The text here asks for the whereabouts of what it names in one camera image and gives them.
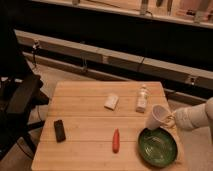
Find green ceramic bowl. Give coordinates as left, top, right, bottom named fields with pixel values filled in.
left=138, top=128, right=178, bottom=168

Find small white bottle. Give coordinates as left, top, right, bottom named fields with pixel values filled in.
left=136, top=84, right=148, bottom=113

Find black chair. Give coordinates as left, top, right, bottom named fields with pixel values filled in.
left=0, top=25, right=49, bottom=161

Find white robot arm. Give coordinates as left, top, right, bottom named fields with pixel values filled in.
left=164, top=97, right=213, bottom=131

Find white rectangular block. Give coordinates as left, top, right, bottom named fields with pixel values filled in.
left=104, top=93, right=119, bottom=110

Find black rectangular block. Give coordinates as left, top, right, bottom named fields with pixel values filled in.
left=54, top=120, right=66, bottom=142

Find white ceramic cup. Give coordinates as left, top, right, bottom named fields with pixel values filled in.
left=145, top=105, right=170, bottom=130

